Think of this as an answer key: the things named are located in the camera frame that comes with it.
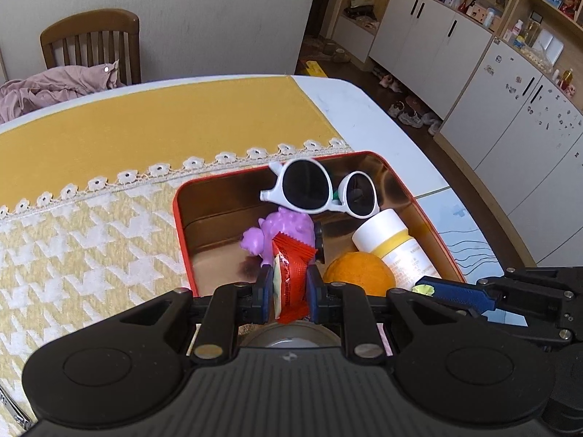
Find wooden wall shelf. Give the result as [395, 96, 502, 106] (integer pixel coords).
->
[494, 0, 583, 96]

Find tall white stickered cabinet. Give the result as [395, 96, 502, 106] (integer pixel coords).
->
[439, 39, 583, 265]

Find mauve garment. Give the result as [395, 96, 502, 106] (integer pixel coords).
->
[0, 60, 120, 123]

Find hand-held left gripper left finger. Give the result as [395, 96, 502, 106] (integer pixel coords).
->
[108, 265, 275, 366]

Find wave print mat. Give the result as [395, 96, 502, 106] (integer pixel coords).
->
[416, 186, 517, 283]

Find metal nail clipper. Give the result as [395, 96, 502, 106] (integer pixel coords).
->
[0, 388, 32, 432]

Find red tin box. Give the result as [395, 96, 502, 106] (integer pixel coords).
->
[172, 150, 467, 296]

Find yellow white houndstooth cloth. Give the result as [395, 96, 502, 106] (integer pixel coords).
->
[0, 137, 356, 424]

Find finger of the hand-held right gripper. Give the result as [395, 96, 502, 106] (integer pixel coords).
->
[503, 267, 583, 289]
[416, 276, 532, 327]

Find white sneakers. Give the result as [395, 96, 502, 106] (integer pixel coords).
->
[387, 100, 442, 136]

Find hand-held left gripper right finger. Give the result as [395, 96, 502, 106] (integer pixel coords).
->
[306, 264, 462, 366]

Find white bottle yellow label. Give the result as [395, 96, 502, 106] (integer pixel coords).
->
[352, 209, 442, 290]

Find yellow tablecloth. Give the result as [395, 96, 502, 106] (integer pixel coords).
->
[0, 75, 348, 219]

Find wooden chair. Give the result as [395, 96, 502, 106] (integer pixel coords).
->
[40, 8, 142, 87]

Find low white cabinet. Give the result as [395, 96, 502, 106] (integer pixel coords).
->
[368, 0, 495, 121]

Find white round sunglasses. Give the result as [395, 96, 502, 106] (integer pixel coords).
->
[259, 158, 380, 219]

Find wooden shelf niche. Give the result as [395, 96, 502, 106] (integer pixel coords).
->
[339, 0, 381, 64]

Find red candy packet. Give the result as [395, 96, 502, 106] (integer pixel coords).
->
[272, 232, 318, 325]

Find orange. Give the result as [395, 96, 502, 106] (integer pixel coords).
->
[322, 251, 396, 296]

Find purple toy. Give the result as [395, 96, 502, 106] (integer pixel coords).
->
[241, 207, 325, 269]

